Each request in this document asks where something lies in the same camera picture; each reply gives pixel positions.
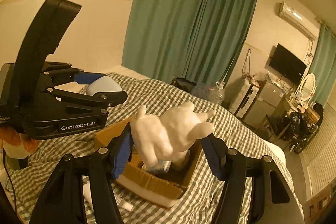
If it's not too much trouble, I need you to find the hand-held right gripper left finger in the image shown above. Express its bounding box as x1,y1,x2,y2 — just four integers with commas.
29,124,132,224

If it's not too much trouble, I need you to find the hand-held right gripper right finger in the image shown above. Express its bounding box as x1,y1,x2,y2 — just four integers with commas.
200,133,305,224

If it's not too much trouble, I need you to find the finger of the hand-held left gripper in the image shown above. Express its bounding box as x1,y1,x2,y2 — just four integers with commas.
42,62,107,88
46,86,129,114

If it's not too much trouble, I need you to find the light blue pouch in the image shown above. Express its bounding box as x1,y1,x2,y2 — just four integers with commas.
86,76,123,96

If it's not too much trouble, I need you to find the light blue tissue packet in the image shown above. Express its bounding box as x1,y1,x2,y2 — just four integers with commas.
142,160,172,174

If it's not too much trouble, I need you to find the cardboard box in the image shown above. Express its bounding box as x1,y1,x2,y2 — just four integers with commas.
94,119,202,208

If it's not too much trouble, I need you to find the white hand-shaped toy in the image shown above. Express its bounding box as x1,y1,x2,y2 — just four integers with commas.
130,101,217,165

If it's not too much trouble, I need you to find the person's left hand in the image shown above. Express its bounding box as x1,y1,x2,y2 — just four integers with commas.
0,126,40,159

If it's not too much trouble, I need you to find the green checked blanket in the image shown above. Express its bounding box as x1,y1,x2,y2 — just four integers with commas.
0,72,306,224

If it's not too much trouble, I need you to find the clear water bottle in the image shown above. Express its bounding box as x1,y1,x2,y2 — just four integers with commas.
209,81,226,106

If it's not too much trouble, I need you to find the white suitcase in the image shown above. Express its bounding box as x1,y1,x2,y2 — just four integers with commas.
229,78,259,118

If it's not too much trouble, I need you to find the black fabric bag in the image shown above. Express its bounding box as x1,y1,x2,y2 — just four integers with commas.
172,77,197,94

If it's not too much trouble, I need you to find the silver small fridge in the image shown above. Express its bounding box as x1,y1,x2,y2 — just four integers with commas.
243,82,285,125

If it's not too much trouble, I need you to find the black plastic bag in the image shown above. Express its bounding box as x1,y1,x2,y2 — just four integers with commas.
276,112,319,153

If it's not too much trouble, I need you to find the wide green curtain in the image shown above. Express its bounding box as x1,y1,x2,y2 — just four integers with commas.
122,0,260,83

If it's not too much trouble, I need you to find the white slatted wardrobe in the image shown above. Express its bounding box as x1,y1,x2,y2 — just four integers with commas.
301,103,336,203

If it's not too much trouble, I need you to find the black bag on table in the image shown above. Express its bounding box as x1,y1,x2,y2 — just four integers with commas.
312,103,324,125

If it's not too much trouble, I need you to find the white oval mirror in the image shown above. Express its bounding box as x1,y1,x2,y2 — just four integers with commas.
295,73,316,102

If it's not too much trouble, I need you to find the narrow green curtain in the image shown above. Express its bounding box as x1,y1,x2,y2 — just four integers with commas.
308,22,336,106

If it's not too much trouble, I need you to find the white air conditioner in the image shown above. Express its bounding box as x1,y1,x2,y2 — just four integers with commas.
276,1,318,41

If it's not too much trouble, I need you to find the black cable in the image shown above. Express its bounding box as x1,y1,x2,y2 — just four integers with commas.
3,156,17,214

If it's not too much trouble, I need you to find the wall cable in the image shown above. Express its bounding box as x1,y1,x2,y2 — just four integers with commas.
244,48,252,77

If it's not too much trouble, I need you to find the black wall television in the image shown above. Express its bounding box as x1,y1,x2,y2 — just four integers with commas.
269,43,307,84

